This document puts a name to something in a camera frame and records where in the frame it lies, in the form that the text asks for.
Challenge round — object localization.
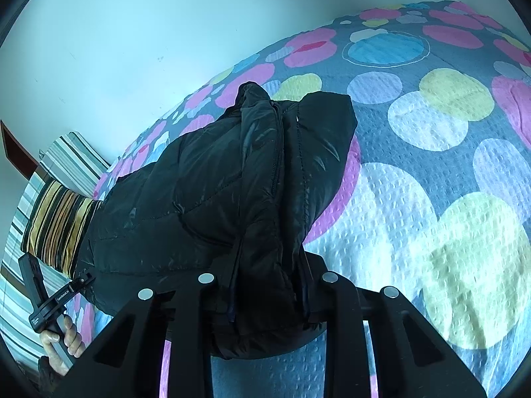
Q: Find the black puffer jacket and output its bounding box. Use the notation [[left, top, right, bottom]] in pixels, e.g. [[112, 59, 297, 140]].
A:
[[68, 82, 359, 361]]

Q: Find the person's left hand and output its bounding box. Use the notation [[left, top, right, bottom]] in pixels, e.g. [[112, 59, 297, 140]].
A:
[[40, 317, 86, 376]]

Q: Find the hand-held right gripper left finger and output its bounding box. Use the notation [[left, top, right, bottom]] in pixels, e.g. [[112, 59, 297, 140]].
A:
[[52, 273, 218, 398]]

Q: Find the bed with polka dot sheet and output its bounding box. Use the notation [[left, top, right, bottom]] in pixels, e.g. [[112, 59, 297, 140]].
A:
[[62, 1, 531, 398]]

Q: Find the striped headboard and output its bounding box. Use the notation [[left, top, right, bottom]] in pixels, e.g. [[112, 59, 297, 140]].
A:
[[0, 132, 111, 361]]

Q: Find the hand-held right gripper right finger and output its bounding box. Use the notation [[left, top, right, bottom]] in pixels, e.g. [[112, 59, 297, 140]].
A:
[[319, 271, 489, 398]]

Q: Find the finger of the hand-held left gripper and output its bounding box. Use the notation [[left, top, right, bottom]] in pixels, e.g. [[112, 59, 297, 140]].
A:
[[18, 252, 45, 312]]

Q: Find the striped yellow black pillow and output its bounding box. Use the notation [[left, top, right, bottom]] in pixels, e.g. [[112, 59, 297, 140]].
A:
[[20, 178, 104, 278]]

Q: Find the brown door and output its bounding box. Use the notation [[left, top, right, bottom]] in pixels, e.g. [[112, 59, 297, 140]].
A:
[[0, 119, 36, 179]]

